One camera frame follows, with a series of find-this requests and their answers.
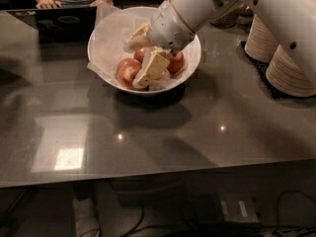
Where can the white shoe under table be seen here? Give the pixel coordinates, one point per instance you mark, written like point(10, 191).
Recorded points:
point(85, 218)

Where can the grey box under table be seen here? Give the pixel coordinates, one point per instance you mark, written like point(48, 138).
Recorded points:
point(227, 208)

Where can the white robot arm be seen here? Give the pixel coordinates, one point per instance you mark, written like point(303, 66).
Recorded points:
point(292, 22)

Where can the person's right hand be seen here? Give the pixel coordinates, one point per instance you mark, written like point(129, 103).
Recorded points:
point(49, 4)

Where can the glass jar with grains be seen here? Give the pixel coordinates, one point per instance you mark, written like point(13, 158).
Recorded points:
point(229, 20)

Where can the dark red apple right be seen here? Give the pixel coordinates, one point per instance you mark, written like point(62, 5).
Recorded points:
point(176, 63)

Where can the paper plate stack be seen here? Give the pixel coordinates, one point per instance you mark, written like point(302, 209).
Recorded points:
point(261, 44)
point(285, 75)

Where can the black rubber mat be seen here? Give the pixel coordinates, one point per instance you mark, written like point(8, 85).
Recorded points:
point(261, 68)

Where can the person's left hand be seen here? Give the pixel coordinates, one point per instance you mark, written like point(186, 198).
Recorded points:
point(98, 2)

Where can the paper plate stack front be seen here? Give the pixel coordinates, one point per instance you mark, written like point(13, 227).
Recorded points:
point(285, 75)

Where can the black laptop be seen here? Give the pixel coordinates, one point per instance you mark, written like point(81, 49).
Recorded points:
point(62, 24)

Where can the white bowl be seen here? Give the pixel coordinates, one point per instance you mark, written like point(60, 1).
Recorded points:
point(105, 69)

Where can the paper plate stack rear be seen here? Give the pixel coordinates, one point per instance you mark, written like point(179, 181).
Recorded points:
point(261, 44)

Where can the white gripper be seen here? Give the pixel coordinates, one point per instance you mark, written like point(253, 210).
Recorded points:
point(168, 30)

